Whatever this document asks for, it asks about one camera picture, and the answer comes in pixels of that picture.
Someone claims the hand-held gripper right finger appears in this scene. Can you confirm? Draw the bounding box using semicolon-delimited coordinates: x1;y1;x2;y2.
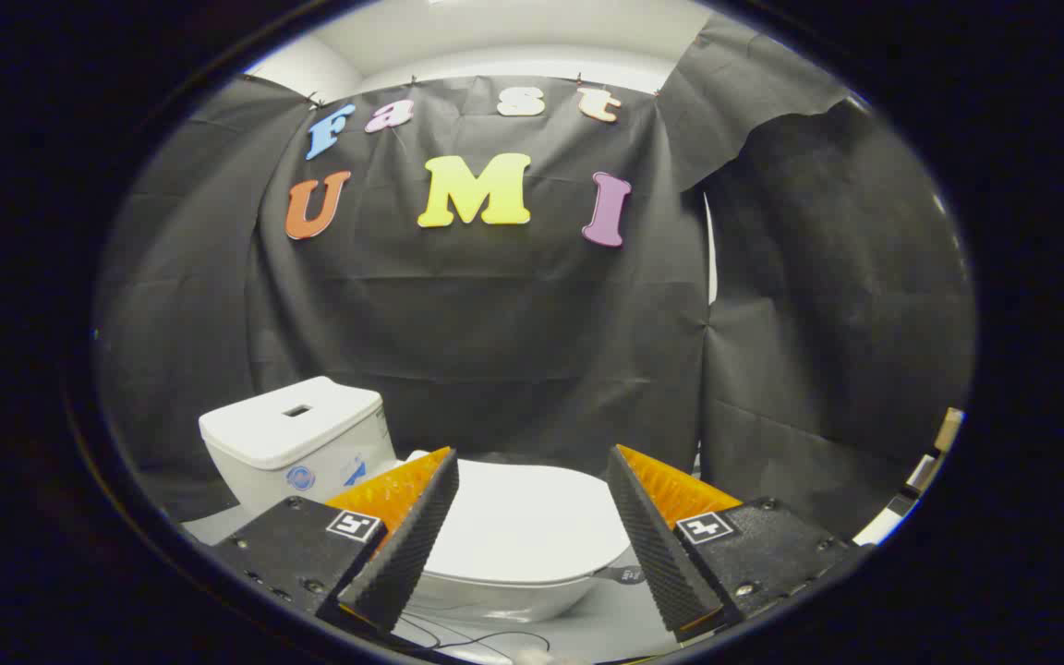
606;444;867;636

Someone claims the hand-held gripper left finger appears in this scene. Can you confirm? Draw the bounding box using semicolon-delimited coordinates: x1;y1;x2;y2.
209;447;461;636

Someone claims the white toilet lid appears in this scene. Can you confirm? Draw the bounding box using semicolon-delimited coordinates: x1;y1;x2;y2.
405;450;635;586

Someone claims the white and beige board edge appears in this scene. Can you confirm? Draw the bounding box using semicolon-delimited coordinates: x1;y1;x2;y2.
853;406;967;548

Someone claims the black backdrop cloth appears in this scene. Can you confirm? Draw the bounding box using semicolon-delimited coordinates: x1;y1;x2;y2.
96;14;976;541

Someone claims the thin black cable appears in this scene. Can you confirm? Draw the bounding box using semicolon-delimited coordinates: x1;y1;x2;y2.
393;611;553;662

